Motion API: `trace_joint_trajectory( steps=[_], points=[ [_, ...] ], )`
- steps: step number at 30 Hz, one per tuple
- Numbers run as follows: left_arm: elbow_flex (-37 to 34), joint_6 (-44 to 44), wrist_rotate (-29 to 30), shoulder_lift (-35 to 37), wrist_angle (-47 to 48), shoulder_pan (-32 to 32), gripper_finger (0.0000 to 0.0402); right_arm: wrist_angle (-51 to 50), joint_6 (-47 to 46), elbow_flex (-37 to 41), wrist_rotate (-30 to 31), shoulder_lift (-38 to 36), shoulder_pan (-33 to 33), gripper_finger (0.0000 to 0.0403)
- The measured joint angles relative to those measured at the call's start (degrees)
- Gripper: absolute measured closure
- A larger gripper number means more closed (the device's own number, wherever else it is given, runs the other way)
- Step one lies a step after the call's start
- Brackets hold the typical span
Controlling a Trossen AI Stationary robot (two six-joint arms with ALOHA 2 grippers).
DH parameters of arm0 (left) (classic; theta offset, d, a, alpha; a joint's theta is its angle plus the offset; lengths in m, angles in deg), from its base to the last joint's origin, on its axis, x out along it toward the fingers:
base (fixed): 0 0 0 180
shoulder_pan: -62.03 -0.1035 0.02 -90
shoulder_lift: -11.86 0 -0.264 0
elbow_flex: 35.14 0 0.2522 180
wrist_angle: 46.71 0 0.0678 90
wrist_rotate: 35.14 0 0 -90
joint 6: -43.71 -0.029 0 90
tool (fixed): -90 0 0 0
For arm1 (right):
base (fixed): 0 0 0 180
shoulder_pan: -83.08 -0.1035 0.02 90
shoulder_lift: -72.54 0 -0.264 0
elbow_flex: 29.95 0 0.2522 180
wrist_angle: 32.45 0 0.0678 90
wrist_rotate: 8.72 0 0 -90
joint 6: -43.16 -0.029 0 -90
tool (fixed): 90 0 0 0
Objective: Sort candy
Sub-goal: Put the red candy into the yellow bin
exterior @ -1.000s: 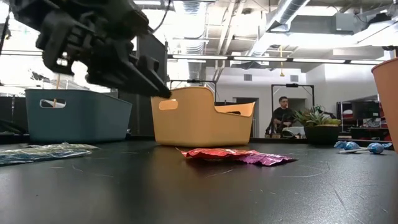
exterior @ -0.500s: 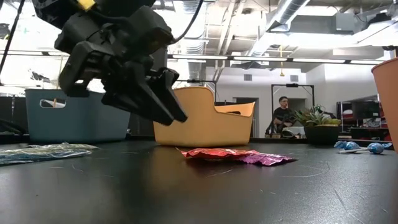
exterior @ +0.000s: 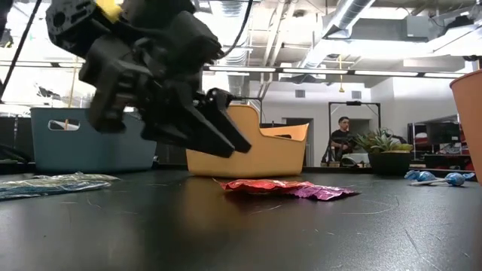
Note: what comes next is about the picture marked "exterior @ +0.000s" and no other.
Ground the blue lollipop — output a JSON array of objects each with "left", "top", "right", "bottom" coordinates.
[
  {"left": 409, "top": 172, "right": 477, "bottom": 188},
  {"left": 404, "top": 169, "right": 438, "bottom": 184}
]

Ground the yellow plastic bin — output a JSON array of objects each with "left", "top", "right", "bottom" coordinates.
[{"left": 185, "top": 104, "right": 310, "bottom": 179}]

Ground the person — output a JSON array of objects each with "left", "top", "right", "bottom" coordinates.
[{"left": 328, "top": 115, "right": 358, "bottom": 163}]

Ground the blue-grey plastic bin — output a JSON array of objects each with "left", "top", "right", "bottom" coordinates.
[{"left": 29, "top": 107, "right": 157, "bottom": 175}]

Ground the red Skittles candy packet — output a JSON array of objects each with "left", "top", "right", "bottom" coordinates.
[{"left": 214, "top": 178, "right": 316, "bottom": 195}]

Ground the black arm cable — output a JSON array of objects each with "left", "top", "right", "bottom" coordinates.
[{"left": 0, "top": 0, "right": 43, "bottom": 103}]

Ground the purple Skittles candy packet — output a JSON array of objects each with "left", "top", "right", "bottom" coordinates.
[{"left": 288, "top": 184, "right": 361, "bottom": 202}]

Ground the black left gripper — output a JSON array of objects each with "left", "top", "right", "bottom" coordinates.
[{"left": 44, "top": 0, "right": 253, "bottom": 160}]

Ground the long ceiling light strip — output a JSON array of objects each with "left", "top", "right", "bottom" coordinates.
[{"left": 202, "top": 65, "right": 465, "bottom": 79}]

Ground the yellow tape tag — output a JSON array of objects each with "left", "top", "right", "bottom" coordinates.
[{"left": 95, "top": 0, "right": 124, "bottom": 23}]

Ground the orange plastic bin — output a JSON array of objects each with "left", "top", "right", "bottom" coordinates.
[{"left": 448, "top": 69, "right": 482, "bottom": 186}]

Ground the black metal stand frame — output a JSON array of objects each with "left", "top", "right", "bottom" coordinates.
[
  {"left": 229, "top": 95, "right": 265, "bottom": 125},
  {"left": 326, "top": 99, "right": 383, "bottom": 167}
]

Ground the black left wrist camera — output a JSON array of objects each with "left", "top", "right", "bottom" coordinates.
[{"left": 87, "top": 65, "right": 131, "bottom": 133}]

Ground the shelf with items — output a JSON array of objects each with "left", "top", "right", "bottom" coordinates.
[{"left": 407, "top": 119, "right": 476, "bottom": 171}]

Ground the silver flexible ventilation duct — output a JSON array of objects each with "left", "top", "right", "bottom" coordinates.
[{"left": 220, "top": 0, "right": 252, "bottom": 97}]

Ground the large silver ceiling duct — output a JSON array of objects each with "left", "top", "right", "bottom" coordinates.
[{"left": 299, "top": 0, "right": 377, "bottom": 71}]

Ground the small potted succulent plant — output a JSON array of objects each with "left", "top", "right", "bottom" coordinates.
[{"left": 353, "top": 127, "right": 414, "bottom": 176}]

